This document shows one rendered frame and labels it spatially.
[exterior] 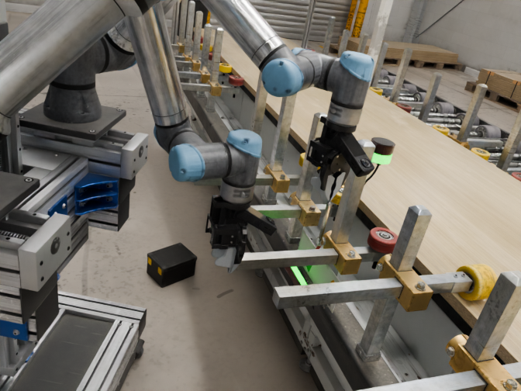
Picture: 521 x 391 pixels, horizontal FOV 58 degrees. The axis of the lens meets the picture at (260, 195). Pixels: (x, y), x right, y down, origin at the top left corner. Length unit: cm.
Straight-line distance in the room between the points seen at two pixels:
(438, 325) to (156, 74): 92
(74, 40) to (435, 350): 109
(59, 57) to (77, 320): 131
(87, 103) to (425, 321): 107
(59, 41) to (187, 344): 158
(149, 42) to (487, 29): 966
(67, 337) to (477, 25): 969
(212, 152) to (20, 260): 40
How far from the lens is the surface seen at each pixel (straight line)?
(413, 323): 141
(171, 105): 101
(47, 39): 78
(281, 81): 96
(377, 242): 129
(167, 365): 205
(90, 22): 78
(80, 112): 137
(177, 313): 227
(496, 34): 1026
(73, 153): 140
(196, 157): 94
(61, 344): 186
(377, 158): 120
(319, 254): 124
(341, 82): 107
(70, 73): 134
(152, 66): 98
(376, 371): 122
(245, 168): 99
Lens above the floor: 153
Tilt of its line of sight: 27 degrees down
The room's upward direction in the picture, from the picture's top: 11 degrees clockwise
